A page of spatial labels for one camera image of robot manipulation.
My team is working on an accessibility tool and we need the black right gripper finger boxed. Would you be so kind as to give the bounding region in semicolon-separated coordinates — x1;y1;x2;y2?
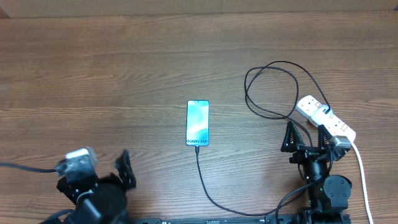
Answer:
317;124;332;149
280;121;305;152

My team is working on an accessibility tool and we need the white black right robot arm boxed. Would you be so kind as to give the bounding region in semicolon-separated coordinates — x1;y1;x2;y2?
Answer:
275;121;352;224

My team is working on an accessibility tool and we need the black USB charging cable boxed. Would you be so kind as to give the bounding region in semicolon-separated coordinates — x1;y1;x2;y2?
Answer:
195;60;332;217

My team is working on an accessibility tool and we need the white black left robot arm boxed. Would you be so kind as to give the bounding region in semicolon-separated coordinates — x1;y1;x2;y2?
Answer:
1;147;136;224

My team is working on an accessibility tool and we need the white power strip cord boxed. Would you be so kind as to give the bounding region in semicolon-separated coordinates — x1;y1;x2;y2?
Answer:
350;141;374;224

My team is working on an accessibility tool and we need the white power strip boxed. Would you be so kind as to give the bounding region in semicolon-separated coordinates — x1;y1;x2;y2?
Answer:
295;95;356;142

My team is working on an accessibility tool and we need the Samsung Galaxy smartphone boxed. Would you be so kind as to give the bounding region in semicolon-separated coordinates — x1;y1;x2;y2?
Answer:
185;100;210;146

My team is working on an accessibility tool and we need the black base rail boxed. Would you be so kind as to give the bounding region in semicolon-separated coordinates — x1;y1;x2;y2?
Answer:
130;213;352;224

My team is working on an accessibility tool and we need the white USB charger plug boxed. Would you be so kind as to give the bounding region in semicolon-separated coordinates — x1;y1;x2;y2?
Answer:
310;105;333;126

